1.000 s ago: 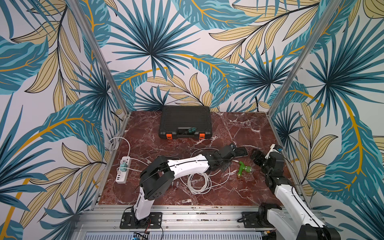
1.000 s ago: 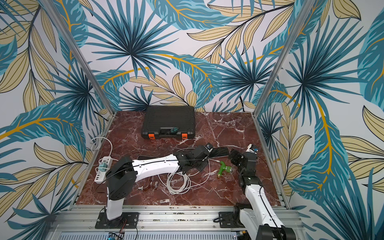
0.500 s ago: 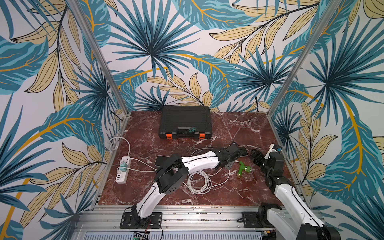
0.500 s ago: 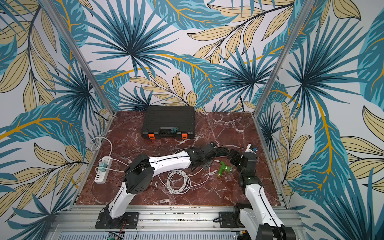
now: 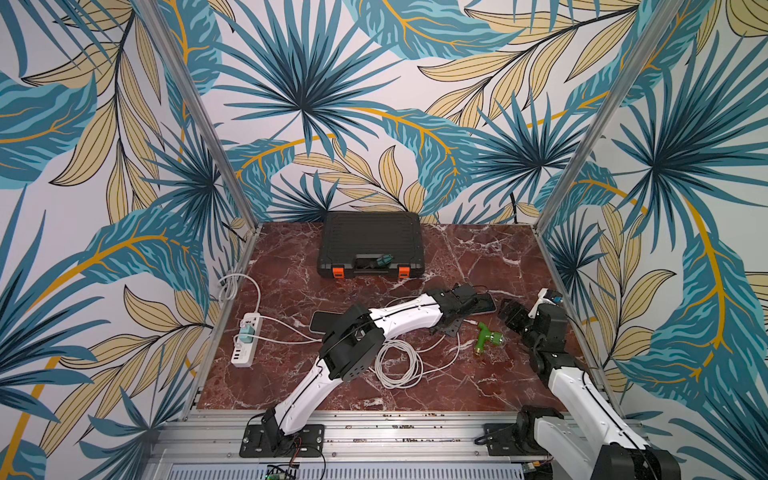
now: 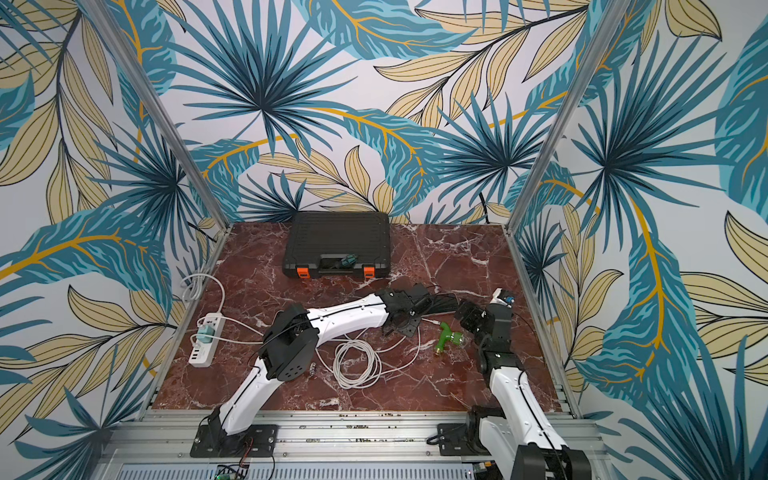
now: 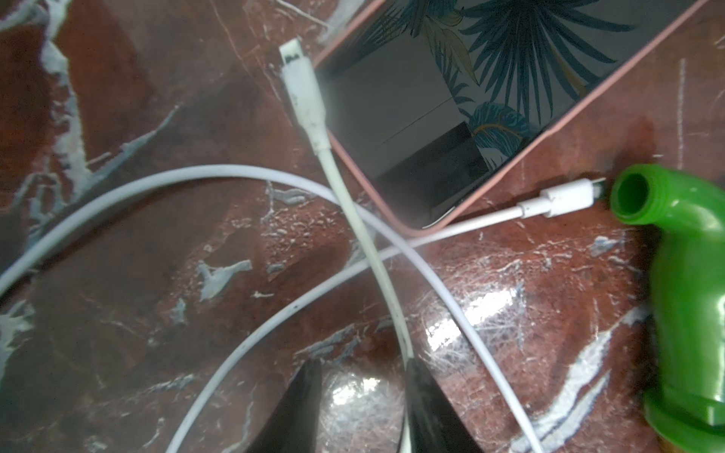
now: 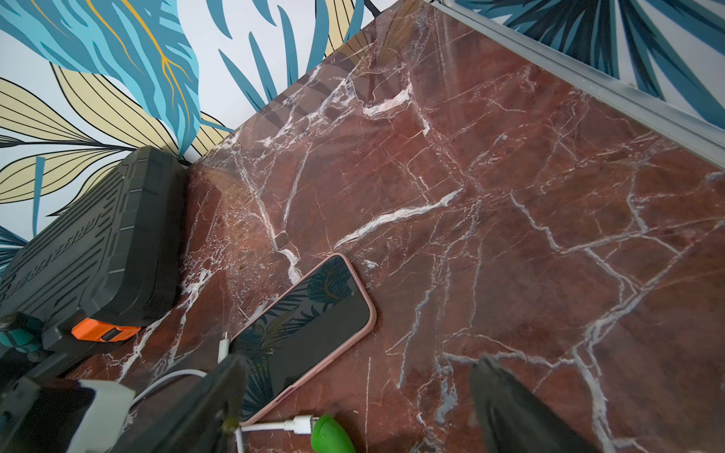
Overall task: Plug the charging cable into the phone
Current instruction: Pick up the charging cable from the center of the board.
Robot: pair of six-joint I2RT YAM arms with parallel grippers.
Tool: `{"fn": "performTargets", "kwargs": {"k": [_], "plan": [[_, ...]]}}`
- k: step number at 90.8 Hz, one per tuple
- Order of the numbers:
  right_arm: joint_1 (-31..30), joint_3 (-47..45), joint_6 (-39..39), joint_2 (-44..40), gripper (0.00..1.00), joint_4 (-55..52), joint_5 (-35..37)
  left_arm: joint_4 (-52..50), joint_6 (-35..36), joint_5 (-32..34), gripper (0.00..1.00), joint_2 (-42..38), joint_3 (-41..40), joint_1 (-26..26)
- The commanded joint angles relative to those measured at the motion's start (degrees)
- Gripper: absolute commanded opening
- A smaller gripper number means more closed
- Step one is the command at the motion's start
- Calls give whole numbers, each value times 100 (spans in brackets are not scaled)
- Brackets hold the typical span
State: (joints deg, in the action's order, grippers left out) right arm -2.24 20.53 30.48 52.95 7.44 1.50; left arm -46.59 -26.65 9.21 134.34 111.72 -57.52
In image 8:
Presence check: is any white charging cable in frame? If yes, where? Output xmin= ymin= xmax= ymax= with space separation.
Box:
xmin=126 ymin=332 xmax=321 ymax=453

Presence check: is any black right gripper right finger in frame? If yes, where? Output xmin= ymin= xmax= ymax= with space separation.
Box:
xmin=469 ymin=355 xmax=598 ymax=452

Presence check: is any teal-handled screwdriver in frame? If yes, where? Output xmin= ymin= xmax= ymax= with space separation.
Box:
xmin=1 ymin=311 xmax=43 ymax=353

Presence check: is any black plastic tool case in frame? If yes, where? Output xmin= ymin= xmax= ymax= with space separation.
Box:
xmin=1 ymin=147 xmax=187 ymax=359

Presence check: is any smartphone with pink case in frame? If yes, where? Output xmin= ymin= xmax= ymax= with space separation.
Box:
xmin=230 ymin=253 xmax=377 ymax=426

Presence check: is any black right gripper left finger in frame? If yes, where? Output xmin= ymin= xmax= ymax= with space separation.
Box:
xmin=113 ymin=353 xmax=249 ymax=453

